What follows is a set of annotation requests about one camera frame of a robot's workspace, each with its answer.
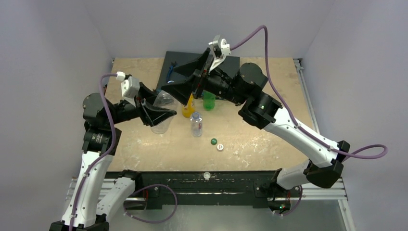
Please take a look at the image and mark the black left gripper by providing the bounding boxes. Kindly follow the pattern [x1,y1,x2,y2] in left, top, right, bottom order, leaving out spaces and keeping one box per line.
[106,82,176,125]

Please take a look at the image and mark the clear bottle white cap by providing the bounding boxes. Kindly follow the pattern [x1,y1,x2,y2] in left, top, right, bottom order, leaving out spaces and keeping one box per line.
[151,90,179,134]

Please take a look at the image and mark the green plastic bottle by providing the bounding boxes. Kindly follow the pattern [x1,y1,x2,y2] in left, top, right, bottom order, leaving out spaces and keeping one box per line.
[203,91,216,111]

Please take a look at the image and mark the orange juice bottle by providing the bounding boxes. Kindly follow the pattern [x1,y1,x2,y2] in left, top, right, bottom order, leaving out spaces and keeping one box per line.
[181,94,195,118]

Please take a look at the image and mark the clear bottle with label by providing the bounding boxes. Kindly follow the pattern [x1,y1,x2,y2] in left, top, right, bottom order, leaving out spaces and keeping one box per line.
[190,112,203,137]

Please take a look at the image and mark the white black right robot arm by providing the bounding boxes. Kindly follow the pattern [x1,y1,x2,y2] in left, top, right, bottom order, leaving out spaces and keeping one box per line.
[161,49,344,196]

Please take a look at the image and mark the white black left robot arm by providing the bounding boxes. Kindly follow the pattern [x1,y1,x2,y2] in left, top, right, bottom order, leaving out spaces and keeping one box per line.
[50,80,176,231]

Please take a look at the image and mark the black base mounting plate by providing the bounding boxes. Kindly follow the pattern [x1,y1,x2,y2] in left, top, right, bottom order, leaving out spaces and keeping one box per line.
[105,170,300,212]

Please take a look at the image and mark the blue handled pliers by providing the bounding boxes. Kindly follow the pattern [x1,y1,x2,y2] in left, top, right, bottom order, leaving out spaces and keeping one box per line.
[166,62,178,82]

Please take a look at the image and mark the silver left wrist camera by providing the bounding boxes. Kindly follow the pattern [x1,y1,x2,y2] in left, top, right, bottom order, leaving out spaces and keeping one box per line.
[116,71,140,99]

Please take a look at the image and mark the dark grey network switch box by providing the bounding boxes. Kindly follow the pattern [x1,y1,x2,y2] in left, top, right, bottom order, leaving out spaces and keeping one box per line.
[155,51,241,91]

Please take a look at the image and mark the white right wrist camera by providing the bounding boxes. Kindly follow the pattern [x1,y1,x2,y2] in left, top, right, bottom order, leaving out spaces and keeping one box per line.
[208,35,231,72]

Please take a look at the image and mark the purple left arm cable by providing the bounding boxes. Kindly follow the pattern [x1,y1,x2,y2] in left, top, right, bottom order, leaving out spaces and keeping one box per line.
[68,73,122,231]

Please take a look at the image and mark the aluminium side rail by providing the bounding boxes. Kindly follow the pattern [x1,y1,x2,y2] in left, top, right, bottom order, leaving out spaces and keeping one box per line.
[293,59,320,134]

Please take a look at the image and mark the aluminium front frame rail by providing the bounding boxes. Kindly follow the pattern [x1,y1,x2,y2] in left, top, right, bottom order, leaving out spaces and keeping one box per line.
[65,178,347,206]

